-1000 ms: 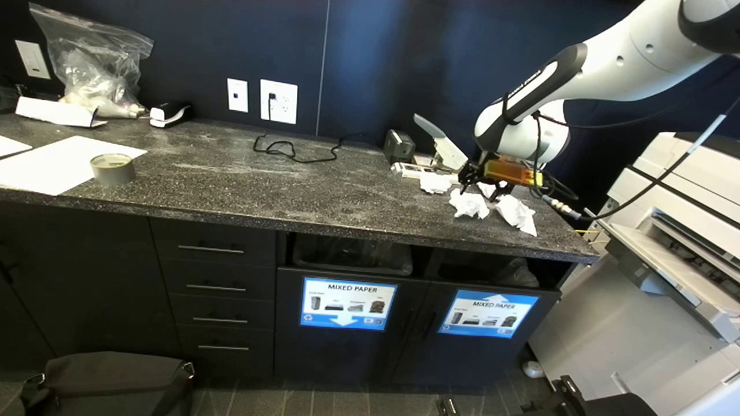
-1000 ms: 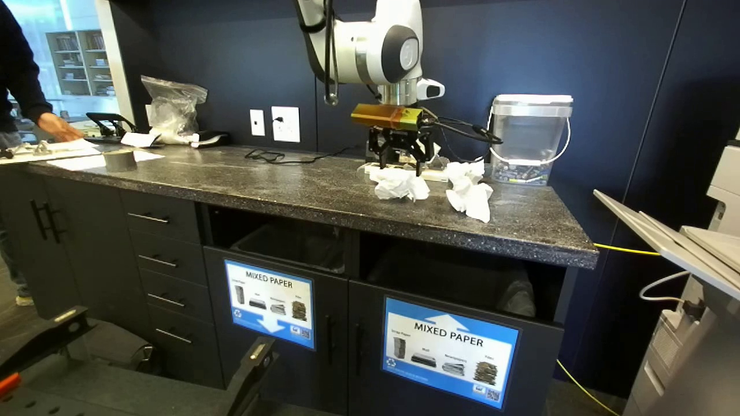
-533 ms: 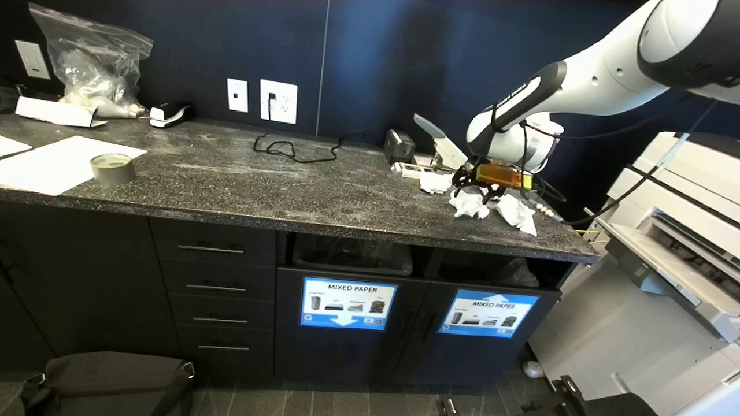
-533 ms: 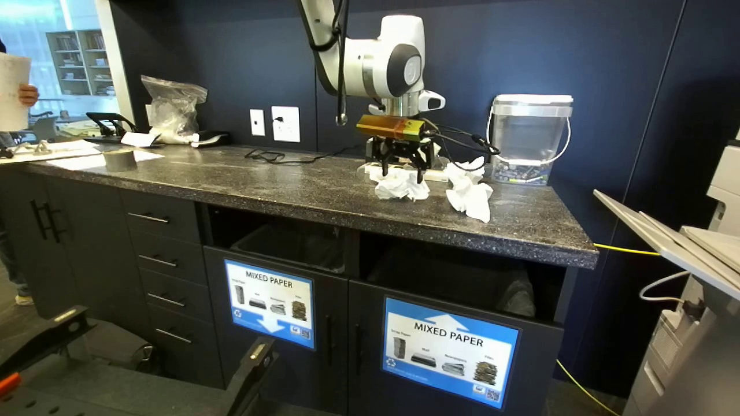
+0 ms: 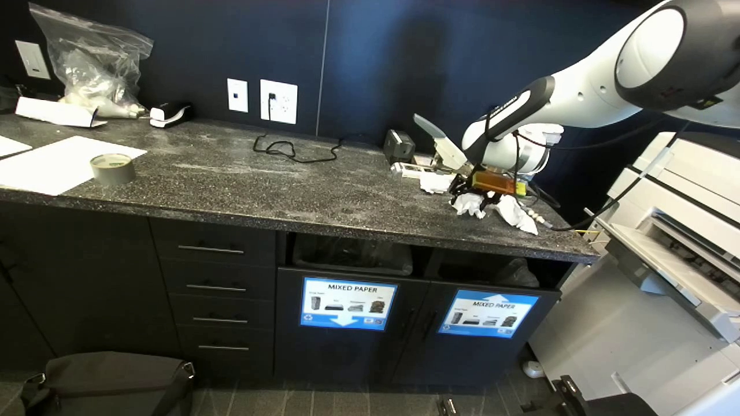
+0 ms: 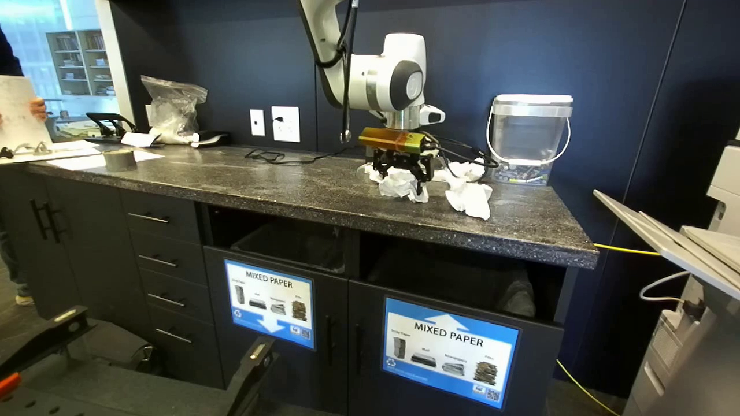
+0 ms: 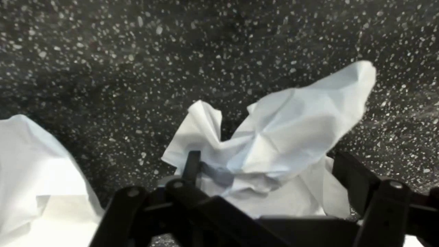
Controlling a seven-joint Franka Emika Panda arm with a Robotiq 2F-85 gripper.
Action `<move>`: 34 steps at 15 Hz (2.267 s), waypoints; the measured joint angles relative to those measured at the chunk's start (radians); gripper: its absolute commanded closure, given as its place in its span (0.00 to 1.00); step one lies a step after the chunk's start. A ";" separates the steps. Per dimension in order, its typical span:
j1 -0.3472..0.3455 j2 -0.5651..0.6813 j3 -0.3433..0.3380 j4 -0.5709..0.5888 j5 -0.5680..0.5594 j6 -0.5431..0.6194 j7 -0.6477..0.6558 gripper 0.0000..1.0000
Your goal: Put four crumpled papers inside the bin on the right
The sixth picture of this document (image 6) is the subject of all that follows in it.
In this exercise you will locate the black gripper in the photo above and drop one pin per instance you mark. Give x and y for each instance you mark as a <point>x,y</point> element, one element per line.
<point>404,163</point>

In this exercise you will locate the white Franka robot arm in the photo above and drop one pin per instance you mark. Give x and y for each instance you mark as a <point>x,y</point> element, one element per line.
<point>378,81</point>

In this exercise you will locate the black bin with liner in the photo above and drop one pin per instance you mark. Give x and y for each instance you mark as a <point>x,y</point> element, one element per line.
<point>464,281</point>
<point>297,242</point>

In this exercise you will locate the dark bin cabinet door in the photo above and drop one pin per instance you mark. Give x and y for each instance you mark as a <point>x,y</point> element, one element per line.
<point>268,378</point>
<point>539,360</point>

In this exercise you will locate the person's bare hand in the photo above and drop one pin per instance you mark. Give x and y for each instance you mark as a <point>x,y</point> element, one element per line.
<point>37,108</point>

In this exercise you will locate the large white outlet plate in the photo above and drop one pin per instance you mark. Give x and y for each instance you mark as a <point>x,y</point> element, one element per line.
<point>284,122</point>

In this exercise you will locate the clear plastic bucket with lid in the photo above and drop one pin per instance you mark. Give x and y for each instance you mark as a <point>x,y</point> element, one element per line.
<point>533,138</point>

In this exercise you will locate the blue sign with up arrow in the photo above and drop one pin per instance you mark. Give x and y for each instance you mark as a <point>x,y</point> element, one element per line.
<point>452,350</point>

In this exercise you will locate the blue sign with down arrow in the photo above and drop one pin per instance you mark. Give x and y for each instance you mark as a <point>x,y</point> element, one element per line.
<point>268,304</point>

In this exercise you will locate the white and black stapler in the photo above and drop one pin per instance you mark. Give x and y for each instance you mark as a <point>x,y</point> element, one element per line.
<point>208,141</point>

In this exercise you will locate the clear plastic bag with contents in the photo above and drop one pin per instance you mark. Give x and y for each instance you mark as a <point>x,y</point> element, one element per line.
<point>175,111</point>

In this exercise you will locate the black chair with armrests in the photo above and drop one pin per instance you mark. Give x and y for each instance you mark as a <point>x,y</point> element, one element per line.
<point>251,372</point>

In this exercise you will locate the white booklet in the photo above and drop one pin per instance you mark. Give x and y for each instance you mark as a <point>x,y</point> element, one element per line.
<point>141,138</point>

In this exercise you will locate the beige masking tape roll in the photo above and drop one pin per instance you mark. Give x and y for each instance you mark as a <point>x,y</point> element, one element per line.
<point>121,159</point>

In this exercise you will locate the black desk stand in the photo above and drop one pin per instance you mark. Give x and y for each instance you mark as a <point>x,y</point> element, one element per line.
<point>106,117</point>

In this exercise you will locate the large white paper sheet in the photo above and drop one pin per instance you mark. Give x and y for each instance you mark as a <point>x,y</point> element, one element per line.
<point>81,163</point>

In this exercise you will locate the dark counter cabinet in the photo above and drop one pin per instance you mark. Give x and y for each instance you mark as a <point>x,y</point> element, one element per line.
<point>84,255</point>

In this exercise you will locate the white office printer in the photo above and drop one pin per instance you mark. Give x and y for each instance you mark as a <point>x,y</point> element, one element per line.
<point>695,348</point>

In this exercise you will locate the small white wall plate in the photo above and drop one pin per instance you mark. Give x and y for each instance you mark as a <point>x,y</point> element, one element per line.
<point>258,122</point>

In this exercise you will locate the window with white frame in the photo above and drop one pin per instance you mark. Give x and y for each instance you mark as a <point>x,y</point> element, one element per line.
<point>69,46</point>

